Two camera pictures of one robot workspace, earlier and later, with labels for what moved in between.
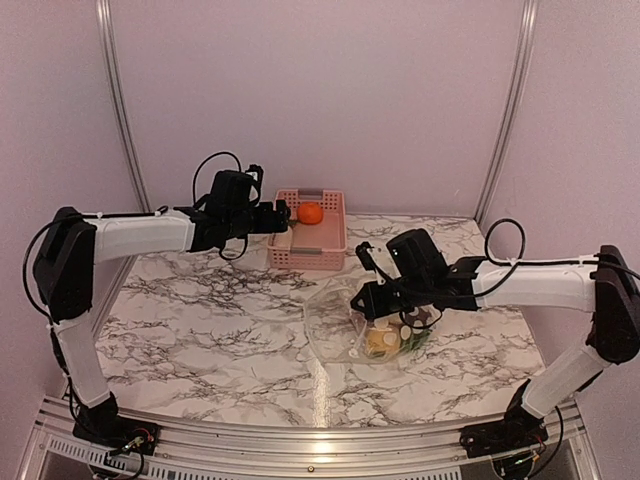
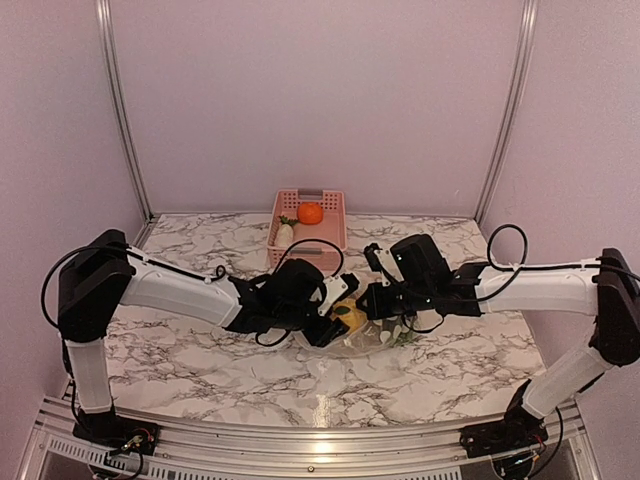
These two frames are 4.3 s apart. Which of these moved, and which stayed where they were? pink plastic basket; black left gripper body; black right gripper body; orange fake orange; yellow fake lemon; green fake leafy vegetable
Moved: black left gripper body; green fake leafy vegetable; yellow fake lemon
Stayed: orange fake orange; black right gripper body; pink plastic basket
